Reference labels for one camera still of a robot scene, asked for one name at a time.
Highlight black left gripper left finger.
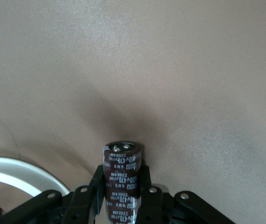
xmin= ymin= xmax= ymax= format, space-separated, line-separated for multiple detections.
xmin=0 ymin=164 xmax=106 ymax=224

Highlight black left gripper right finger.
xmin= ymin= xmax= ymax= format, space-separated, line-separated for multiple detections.
xmin=137 ymin=164 xmax=236 ymax=224

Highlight large brown electrolytic capacitor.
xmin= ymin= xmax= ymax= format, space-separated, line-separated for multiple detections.
xmin=102 ymin=140 xmax=144 ymax=224

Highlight brown table mat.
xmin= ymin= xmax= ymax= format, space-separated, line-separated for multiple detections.
xmin=0 ymin=0 xmax=266 ymax=224

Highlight white curved plastic bracket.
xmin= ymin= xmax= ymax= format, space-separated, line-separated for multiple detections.
xmin=0 ymin=157 xmax=71 ymax=199

